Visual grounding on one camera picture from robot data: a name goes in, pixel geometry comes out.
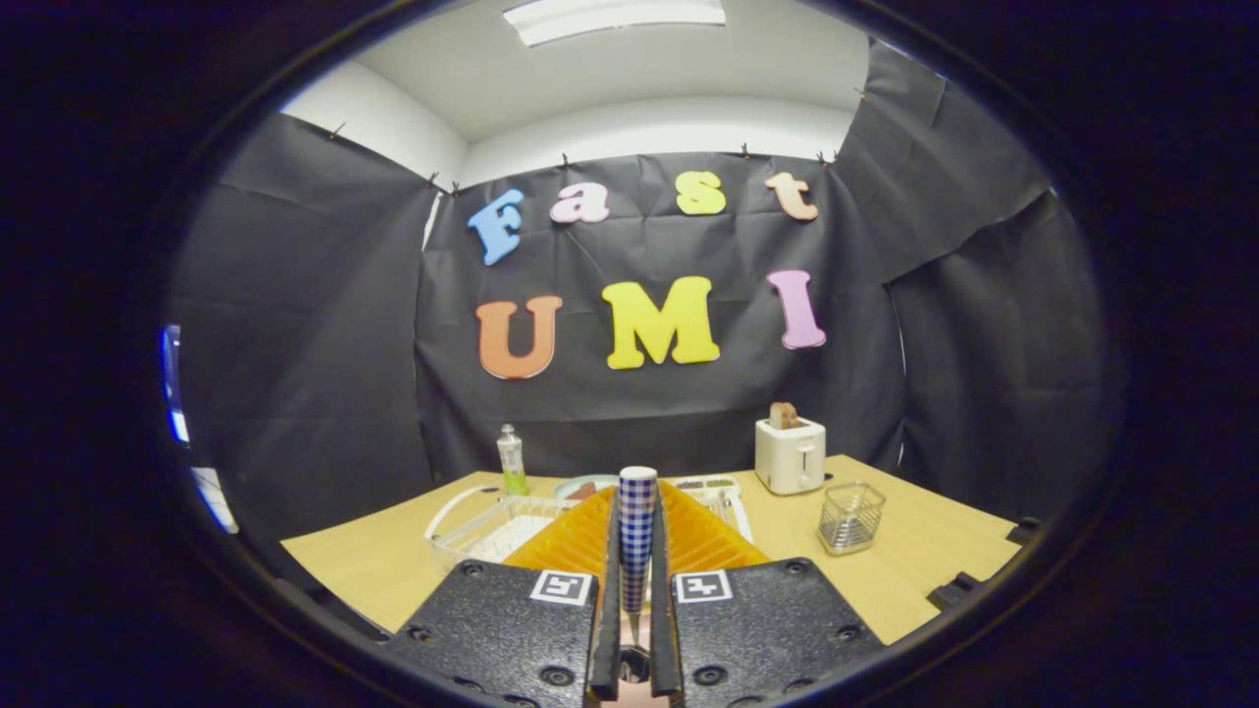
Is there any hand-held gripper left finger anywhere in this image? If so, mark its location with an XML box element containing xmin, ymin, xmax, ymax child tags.
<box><xmin>382</xmin><ymin>487</ymin><xmax>624</xmax><ymax>705</ymax></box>

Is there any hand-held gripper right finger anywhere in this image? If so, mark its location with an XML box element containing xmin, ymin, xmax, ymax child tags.
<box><xmin>648</xmin><ymin>479</ymin><xmax>885</xmax><ymax>708</ymax></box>

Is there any white wire dish rack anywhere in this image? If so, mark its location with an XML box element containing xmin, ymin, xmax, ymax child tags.
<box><xmin>425</xmin><ymin>484</ymin><xmax>754</xmax><ymax>577</ymax></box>

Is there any clear wire basket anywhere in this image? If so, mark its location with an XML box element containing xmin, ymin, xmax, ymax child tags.
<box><xmin>817</xmin><ymin>481</ymin><xmax>887</xmax><ymax>558</ymax></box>

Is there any blue checked handle spoon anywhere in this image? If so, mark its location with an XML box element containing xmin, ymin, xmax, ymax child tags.
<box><xmin>617</xmin><ymin>466</ymin><xmax>659</xmax><ymax>650</ymax></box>

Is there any light blue small plate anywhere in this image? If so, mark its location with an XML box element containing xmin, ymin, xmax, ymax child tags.
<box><xmin>553</xmin><ymin>474</ymin><xmax>622</xmax><ymax>502</ymax></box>

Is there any green tube with white cap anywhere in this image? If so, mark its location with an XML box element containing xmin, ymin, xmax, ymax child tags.
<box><xmin>497</xmin><ymin>424</ymin><xmax>530</xmax><ymax>497</ymax></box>

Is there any cream toaster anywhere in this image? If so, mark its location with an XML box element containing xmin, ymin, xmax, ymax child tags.
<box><xmin>754</xmin><ymin>417</ymin><xmax>827</xmax><ymax>497</ymax></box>

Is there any black backdrop cloth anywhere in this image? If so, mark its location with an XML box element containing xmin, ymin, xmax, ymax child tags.
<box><xmin>162</xmin><ymin>39</ymin><xmax>1108</xmax><ymax>557</ymax></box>

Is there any ceiling light panel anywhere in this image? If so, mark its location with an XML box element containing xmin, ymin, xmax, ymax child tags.
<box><xmin>502</xmin><ymin>0</ymin><xmax>729</xmax><ymax>48</ymax></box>

